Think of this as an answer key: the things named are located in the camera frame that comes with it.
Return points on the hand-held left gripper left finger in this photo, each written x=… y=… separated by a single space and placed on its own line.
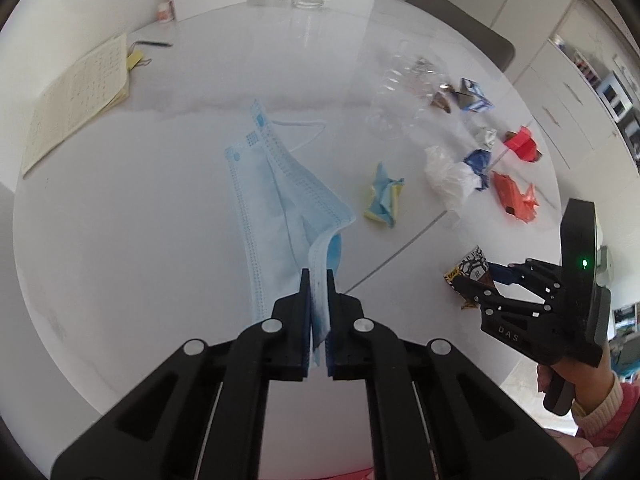
x=306 y=310

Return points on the grey chair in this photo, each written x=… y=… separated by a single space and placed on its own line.
x=460 y=25

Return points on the black and white snack wrapper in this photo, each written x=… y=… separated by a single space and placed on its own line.
x=472 y=267

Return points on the yellow and blue crumpled wrapper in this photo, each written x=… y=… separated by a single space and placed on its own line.
x=384 y=197

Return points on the red crumpled wrapper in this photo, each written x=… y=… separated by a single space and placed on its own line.
x=522 y=142

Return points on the yellow sticky notes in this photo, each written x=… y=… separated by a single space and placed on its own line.
x=134 y=59

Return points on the clear plastic packaging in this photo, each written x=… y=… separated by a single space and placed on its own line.
x=400 y=90

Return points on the white cabinet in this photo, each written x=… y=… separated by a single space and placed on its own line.
x=550 y=100

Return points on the blue face mask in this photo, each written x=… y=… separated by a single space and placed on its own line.
x=280 y=200

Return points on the silver foil scrap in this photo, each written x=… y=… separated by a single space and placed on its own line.
x=485 y=136

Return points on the orange crumpled wrapper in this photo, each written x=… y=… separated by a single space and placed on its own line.
x=512 y=195

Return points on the person's right forearm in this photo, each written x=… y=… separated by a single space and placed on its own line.
x=607 y=410

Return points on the small red and white jar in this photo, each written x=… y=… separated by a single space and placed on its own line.
x=164 y=11

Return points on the brown crumpled wrapper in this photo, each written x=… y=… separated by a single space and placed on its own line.
x=442 y=101

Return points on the open notebook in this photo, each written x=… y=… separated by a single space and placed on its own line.
x=75 y=100

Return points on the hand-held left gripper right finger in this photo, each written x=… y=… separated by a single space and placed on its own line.
x=331 y=310

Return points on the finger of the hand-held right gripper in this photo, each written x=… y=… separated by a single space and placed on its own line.
x=480 y=292
x=507 y=275

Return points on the blue and white small carton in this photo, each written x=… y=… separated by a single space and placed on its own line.
x=477 y=97

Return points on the white tissue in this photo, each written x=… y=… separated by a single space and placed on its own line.
x=450 y=180

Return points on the black pen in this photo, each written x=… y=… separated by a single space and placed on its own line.
x=152 y=43

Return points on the person's right hand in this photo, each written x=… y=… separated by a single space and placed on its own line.
x=595 y=380

